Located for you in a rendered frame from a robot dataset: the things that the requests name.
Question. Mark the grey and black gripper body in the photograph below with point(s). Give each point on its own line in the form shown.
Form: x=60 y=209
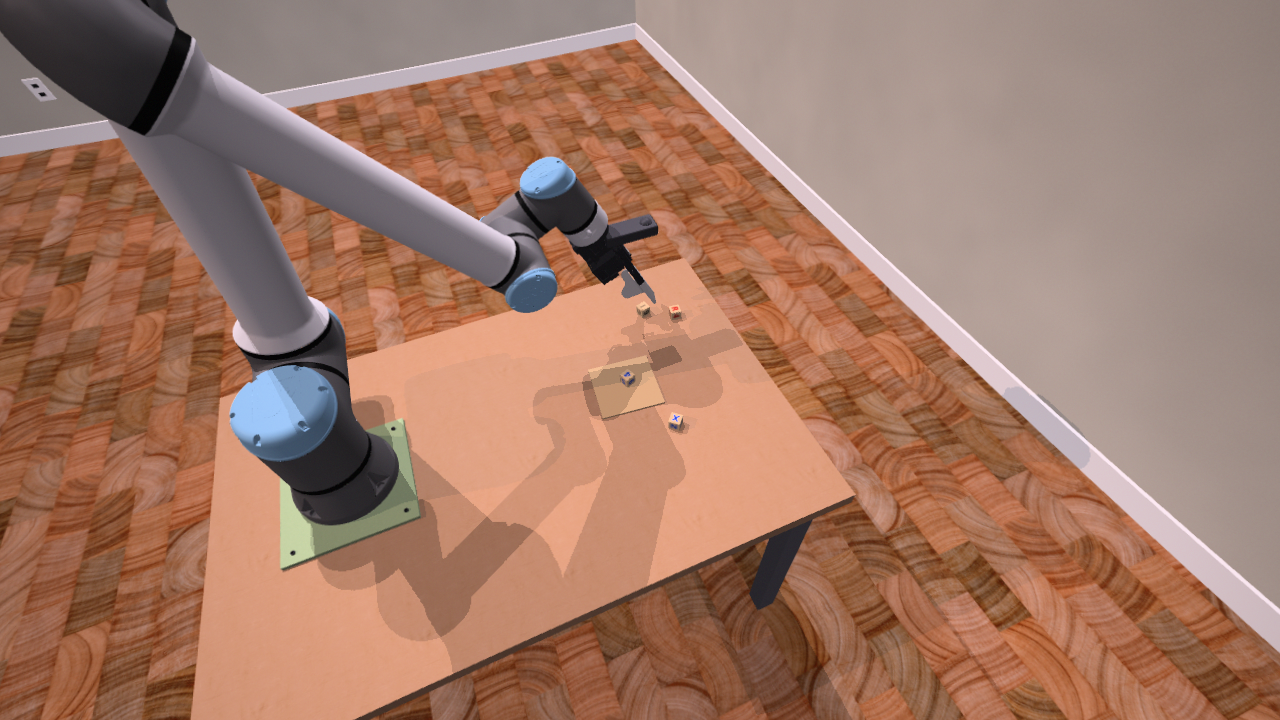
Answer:
x=604 y=263

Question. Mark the tan flat mat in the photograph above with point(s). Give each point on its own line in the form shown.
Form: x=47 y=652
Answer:
x=614 y=398

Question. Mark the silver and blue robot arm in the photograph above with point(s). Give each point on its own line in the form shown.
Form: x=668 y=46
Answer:
x=120 y=58

